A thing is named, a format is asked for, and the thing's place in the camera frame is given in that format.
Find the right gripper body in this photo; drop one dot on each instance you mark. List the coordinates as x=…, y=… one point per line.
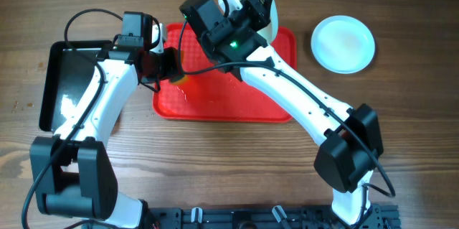
x=249, y=13

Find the red plastic tray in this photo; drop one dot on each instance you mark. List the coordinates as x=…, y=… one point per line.
x=215, y=96

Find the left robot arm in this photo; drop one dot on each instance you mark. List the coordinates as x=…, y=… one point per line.
x=72, y=174

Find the orange and green sponge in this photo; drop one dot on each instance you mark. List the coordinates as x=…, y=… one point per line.
x=179, y=78

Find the black mounting rail base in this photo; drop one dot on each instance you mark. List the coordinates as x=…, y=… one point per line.
x=308, y=217

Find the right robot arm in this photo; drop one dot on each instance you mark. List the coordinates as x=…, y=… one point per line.
x=232, y=35

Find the black rectangular water tray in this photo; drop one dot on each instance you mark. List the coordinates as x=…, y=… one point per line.
x=68, y=76

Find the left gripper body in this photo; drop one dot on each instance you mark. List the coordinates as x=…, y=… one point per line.
x=163, y=66

